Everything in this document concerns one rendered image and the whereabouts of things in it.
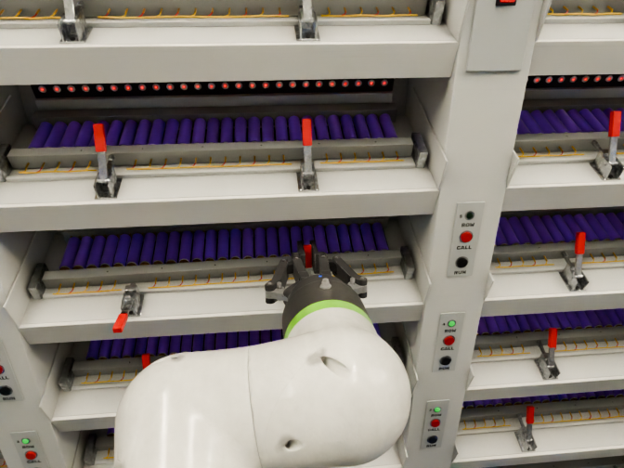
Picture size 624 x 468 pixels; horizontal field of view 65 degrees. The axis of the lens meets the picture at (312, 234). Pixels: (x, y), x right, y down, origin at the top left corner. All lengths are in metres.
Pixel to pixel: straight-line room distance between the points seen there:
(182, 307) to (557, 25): 0.65
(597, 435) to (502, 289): 0.47
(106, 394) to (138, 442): 0.56
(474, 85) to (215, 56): 0.32
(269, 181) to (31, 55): 0.31
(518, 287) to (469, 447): 0.38
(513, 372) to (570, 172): 0.38
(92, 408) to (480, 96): 0.77
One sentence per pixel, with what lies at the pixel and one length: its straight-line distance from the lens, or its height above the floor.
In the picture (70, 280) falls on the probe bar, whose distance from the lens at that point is 0.84.
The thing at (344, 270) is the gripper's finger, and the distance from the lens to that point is 0.65.
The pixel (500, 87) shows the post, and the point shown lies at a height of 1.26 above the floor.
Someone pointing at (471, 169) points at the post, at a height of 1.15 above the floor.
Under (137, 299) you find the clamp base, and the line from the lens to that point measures 0.79.
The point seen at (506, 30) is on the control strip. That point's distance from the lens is 0.67.
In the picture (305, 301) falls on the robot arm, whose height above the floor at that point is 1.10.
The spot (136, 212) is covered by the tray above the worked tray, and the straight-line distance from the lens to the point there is 0.69.
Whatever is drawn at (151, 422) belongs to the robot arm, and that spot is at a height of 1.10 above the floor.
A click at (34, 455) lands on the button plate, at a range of 1.02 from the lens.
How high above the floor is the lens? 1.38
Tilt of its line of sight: 28 degrees down
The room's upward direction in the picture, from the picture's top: straight up
